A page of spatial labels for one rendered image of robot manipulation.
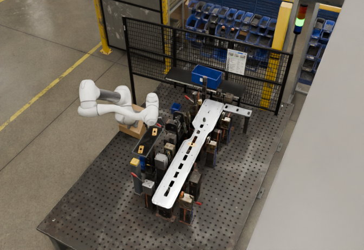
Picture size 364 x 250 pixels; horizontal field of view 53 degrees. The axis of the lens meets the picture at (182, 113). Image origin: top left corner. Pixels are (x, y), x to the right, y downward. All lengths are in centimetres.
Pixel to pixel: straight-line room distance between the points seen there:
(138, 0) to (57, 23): 245
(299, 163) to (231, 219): 299
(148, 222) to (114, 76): 310
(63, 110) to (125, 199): 236
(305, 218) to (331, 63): 24
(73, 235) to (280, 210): 310
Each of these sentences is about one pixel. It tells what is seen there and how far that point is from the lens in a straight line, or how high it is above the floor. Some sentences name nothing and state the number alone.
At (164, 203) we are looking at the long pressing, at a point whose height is 100.
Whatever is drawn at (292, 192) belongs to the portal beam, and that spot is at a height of 333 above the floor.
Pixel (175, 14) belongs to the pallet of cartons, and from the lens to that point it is 650.
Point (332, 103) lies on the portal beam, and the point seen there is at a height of 333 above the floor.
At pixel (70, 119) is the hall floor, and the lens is 531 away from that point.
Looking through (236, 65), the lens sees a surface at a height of 126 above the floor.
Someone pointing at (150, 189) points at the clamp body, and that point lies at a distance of 310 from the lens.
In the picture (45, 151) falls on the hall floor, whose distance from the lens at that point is 501.
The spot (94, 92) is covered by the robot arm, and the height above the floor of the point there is 156.
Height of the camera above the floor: 362
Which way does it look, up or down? 45 degrees down
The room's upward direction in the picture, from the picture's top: straight up
